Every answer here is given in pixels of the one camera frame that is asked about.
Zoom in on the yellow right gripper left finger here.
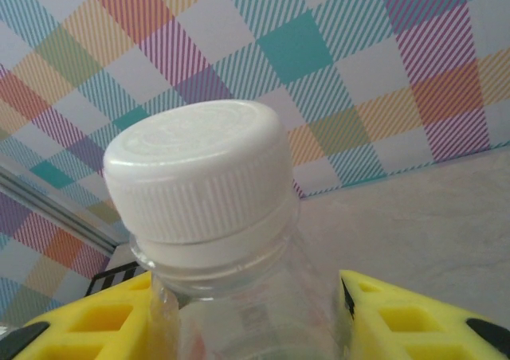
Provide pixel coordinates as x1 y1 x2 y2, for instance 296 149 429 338
0 271 182 360

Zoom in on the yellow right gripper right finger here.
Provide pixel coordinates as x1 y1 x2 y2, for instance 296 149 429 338
338 269 510 360

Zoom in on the clear bottle white cap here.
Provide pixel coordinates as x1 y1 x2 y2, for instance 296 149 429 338
102 99 351 360

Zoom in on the aluminium corner post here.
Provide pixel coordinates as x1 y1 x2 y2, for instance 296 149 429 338
0 163 120 256

